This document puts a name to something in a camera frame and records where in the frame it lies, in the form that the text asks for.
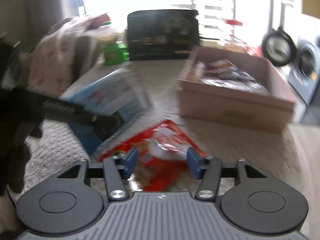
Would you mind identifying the blue snack packet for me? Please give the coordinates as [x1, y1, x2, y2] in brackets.
[60, 66, 151, 158]

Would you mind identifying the red snack bag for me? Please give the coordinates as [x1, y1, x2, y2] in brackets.
[98, 119, 207, 192]

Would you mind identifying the floral blanket on sofa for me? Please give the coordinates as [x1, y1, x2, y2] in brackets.
[25, 14, 110, 98]

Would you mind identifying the green candy dispenser toy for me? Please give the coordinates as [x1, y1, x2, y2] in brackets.
[99, 21, 129, 66]

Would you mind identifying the white lace tablecloth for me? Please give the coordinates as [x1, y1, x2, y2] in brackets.
[24, 60, 305, 192]

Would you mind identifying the pink cardboard gift box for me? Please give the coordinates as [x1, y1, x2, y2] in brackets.
[178, 46, 296, 132]

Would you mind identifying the black plum snack bag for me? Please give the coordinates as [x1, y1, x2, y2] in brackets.
[126, 9, 200, 61]

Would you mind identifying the red-lid clear plastic jar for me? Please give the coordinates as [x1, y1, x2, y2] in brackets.
[221, 18, 244, 53]

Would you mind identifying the grey front-load washing machine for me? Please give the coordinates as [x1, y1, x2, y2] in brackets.
[261, 28, 319, 105]

